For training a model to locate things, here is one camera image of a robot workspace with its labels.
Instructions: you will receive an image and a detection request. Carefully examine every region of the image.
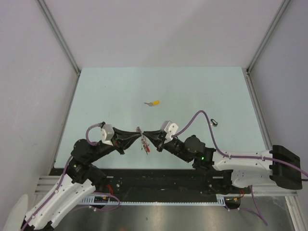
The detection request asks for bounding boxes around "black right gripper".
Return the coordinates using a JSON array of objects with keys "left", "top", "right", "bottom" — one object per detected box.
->
[{"left": 143, "top": 129, "right": 192, "bottom": 163}]

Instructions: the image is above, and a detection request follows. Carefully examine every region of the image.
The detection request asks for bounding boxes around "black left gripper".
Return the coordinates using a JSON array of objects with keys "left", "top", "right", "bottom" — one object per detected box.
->
[{"left": 88, "top": 126, "right": 141, "bottom": 162}]

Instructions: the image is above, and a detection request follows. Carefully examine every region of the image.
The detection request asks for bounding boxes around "red handled key organizer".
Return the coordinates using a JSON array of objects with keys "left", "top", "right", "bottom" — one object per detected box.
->
[{"left": 136, "top": 127, "right": 150, "bottom": 155}]

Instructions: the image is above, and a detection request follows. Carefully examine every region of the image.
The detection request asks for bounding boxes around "yellow tagged key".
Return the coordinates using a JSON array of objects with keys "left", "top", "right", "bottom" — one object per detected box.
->
[{"left": 144, "top": 100, "right": 160, "bottom": 106}]

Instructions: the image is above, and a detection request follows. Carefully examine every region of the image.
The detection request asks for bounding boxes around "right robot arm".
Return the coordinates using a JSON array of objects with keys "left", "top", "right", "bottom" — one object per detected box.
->
[{"left": 143, "top": 130, "right": 302, "bottom": 193}]

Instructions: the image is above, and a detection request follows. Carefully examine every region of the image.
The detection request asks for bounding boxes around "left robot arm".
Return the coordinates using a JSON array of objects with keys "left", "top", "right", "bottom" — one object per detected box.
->
[{"left": 21, "top": 123, "right": 142, "bottom": 231}]

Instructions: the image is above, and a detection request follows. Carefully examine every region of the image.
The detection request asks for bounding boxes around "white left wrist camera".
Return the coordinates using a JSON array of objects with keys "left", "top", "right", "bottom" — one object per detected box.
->
[{"left": 101, "top": 124, "right": 115, "bottom": 146}]

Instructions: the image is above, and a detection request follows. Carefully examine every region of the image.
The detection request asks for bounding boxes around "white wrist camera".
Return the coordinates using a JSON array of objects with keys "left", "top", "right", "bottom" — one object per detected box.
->
[
  {"left": 101, "top": 124, "right": 115, "bottom": 146},
  {"left": 160, "top": 121, "right": 179, "bottom": 143}
]

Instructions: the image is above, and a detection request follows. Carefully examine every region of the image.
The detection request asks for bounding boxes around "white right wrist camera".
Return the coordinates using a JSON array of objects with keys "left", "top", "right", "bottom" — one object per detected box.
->
[{"left": 160, "top": 121, "right": 179, "bottom": 143}]

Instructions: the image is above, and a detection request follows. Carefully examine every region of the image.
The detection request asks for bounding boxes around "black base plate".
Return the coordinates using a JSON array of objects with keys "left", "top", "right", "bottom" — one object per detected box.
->
[{"left": 99, "top": 169, "right": 251, "bottom": 195}]

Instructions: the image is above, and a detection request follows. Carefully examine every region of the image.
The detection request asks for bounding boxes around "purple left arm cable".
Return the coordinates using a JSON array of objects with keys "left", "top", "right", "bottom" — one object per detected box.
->
[{"left": 21, "top": 122, "right": 105, "bottom": 231}]

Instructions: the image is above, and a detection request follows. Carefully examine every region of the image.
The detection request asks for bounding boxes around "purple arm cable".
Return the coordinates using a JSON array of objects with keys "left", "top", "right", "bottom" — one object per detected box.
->
[
  {"left": 21, "top": 122, "right": 105, "bottom": 231},
  {"left": 173, "top": 110, "right": 308, "bottom": 226}
]

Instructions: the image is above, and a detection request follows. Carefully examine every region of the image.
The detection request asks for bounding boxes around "grey slotted cable duct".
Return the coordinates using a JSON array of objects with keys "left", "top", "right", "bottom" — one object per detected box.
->
[{"left": 79, "top": 193, "right": 241, "bottom": 207}]

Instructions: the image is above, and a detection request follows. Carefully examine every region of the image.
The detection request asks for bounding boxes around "right aluminium frame post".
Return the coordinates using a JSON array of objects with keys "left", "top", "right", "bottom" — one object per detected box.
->
[{"left": 245, "top": 0, "right": 292, "bottom": 73}]

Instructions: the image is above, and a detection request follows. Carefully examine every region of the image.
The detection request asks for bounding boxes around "aluminium frame post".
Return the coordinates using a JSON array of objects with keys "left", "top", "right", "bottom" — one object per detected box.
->
[
  {"left": 245, "top": 0, "right": 292, "bottom": 73},
  {"left": 36, "top": 0, "right": 81, "bottom": 76}
]

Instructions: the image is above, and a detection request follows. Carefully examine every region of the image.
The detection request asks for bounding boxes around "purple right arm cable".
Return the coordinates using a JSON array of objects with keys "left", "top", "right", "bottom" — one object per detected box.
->
[{"left": 173, "top": 110, "right": 308, "bottom": 226}]

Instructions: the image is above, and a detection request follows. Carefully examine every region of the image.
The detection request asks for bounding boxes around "left aluminium frame post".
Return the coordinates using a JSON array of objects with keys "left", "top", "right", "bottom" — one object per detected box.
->
[{"left": 36, "top": 0, "right": 81, "bottom": 76}]

